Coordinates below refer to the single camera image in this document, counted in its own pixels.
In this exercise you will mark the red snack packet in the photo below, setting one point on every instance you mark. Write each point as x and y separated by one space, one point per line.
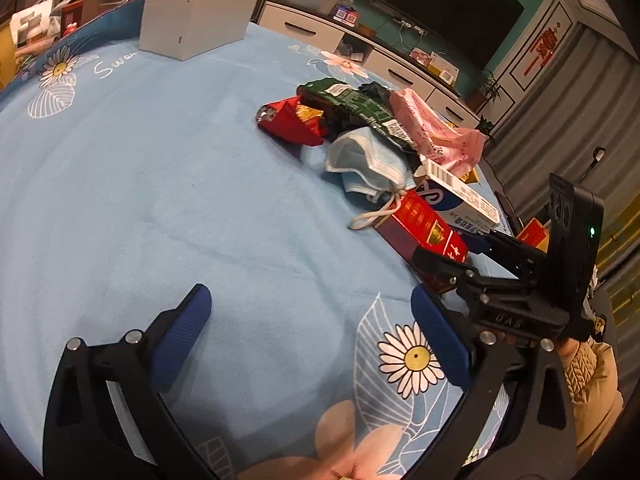
290 122

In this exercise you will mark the white power strip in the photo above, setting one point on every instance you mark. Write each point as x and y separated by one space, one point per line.
412 26

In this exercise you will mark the large black television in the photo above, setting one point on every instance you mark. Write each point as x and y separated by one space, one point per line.
425 0

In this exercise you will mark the tall potted plant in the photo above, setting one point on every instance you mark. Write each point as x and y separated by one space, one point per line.
487 90

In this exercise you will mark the blue face mask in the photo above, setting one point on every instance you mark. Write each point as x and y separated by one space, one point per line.
370 160

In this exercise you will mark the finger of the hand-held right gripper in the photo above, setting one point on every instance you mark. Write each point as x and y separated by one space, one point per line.
515 255
445 265

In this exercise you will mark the white and yellow box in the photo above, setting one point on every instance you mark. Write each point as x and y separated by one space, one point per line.
445 67

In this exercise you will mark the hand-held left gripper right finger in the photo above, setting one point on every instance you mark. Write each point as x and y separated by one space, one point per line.
440 345

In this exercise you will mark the upright vacuum cleaner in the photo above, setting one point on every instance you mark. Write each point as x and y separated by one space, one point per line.
598 154

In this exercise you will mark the yellow patterned curtain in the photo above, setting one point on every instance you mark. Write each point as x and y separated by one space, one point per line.
620 250

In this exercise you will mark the grey curtain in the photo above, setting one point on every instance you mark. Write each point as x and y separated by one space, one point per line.
575 110

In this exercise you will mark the red picture card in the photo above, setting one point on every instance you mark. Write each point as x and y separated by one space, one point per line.
422 56

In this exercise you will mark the red cigarette box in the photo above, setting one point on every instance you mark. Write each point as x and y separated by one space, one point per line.
420 225

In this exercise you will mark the small framed sign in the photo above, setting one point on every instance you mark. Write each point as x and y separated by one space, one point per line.
345 14

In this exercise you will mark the person's right forearm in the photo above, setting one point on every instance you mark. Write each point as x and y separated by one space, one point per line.
590 390

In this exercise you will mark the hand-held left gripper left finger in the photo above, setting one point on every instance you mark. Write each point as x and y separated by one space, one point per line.
180 340

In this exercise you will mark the small potted plant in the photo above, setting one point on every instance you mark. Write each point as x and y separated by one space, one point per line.
484 123

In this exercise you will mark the white cardboard box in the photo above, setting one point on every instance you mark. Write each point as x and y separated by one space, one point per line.
190 15

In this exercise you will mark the white and blue carton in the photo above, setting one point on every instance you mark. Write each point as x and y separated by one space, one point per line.
465 200

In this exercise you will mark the pink plastic bag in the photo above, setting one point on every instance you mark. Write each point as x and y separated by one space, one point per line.
425 120

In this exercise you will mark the red wall ornament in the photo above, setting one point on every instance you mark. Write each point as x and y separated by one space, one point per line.
547 42

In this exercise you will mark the pile of assorted boxes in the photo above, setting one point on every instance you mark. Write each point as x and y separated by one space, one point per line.
50 5

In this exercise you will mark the white television cabinet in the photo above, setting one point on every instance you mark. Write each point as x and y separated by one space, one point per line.
300 27

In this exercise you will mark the green snack packet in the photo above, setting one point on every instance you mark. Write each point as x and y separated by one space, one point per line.
350 102

